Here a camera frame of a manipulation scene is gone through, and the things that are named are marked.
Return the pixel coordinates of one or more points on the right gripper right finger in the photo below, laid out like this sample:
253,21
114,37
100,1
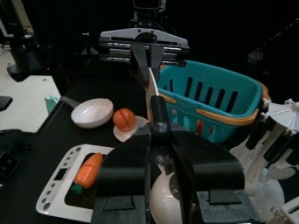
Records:
209,175

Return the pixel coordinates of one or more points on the white tray with holes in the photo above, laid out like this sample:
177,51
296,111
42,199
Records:
57,189

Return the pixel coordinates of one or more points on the small teal object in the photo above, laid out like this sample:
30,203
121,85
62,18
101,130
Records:
50,104

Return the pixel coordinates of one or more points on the red toy food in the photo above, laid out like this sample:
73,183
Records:
198,127

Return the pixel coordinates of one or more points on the white bowl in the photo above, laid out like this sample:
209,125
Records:
93,112

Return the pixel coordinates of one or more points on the black stand post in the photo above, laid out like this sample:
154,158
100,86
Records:
22,55

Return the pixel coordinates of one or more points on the orange toy fruit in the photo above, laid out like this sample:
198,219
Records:
124,119

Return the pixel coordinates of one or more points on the white utensil rack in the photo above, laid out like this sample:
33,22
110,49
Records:
285,113

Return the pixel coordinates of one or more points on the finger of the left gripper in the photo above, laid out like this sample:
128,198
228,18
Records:
140,64
156,58

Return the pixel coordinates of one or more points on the small white plate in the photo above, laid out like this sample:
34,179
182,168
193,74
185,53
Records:
128,134

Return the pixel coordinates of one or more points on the orange toy carrot green top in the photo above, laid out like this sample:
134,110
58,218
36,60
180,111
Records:
88,172

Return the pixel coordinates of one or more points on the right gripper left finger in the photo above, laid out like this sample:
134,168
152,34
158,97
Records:
124,175

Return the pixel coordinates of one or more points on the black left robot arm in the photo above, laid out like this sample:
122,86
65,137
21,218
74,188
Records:
146,14

